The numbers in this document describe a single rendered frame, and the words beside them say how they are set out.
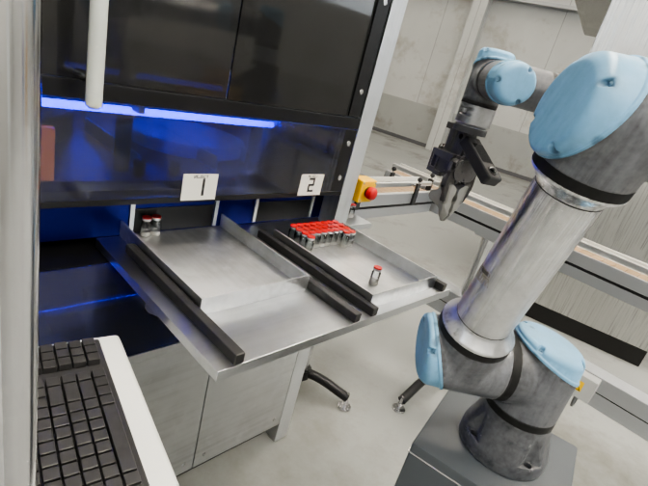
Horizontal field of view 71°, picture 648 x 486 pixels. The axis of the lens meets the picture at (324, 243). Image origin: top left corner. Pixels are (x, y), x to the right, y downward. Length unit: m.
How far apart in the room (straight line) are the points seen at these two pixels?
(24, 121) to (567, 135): 0.46
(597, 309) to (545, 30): 7.98
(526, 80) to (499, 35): 10.11
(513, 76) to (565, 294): 2.75
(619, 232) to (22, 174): 3.32
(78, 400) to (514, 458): 0.67
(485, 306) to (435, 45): 10.80
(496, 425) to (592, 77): 0.56
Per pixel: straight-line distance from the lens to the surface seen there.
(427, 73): 11.34
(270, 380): 1.59
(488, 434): 0.87
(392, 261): 1.25
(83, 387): 0.78
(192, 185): 1.03
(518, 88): 0.91
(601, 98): 0.53
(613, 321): 3.58
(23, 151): 0.29
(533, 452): 0.90
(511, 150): 10.73
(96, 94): 0.83
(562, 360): 0.80
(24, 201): 0.30
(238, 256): 1.07
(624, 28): 3.42
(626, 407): 1.98
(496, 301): 0.67
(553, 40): 10.79
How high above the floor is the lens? 1.34
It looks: 21 degrees down
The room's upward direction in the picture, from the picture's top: 15 degrees clockwise
